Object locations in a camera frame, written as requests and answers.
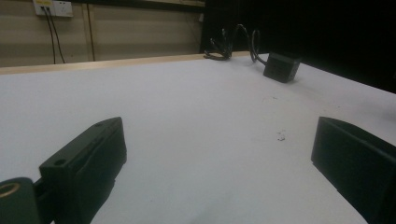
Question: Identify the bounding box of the black power cable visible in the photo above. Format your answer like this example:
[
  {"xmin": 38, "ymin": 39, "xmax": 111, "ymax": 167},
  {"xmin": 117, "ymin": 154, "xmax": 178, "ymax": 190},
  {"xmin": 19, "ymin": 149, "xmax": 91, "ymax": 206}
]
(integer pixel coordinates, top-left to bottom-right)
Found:
[
  {"xmin": 46, "ymin": 7, "xmax": 66, "ymax": 64},
  {"xmin": 41, "ymin": 7, "xmax": 57, "ymax": 65}
]

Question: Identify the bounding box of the black coiled cable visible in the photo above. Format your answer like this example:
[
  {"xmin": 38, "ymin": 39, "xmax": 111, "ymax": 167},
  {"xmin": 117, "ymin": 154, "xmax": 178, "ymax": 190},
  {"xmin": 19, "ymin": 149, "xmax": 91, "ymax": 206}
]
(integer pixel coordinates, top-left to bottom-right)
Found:
[{"xmin": 203, "ymin": 23, "xmax": 268, "ymax": 65}]

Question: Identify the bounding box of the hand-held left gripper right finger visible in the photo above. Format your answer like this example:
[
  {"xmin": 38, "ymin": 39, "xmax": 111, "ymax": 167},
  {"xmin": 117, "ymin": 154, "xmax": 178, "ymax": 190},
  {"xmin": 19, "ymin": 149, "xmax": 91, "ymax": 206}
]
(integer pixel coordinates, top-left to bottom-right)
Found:
[{"xmin": 310, "ymin": 116, "xmax": 396, "ymax": 224}]

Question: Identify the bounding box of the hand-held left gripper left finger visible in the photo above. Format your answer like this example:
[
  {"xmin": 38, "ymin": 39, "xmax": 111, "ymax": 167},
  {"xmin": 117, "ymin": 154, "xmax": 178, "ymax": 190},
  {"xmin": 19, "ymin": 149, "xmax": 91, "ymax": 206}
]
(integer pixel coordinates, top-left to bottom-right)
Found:
[{"xmin": 38, "ymin": 116, "xmax": 128, "ymax": 224}]

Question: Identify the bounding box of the black box device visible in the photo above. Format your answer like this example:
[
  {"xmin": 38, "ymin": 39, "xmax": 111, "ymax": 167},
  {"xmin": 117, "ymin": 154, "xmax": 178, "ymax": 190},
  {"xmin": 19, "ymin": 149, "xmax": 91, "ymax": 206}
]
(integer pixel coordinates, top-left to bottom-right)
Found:
[{"xmin": 262, "ymin": 51, "xmax": 302, "ymax": 84}]

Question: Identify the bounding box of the white wall socket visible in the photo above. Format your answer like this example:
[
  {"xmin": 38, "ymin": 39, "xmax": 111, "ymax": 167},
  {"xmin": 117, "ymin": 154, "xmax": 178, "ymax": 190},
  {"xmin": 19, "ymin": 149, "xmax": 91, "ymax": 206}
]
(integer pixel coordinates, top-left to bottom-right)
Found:
[{"xmin": 32, "ymin": 0, "xmax": 75, "ymax": 18}]

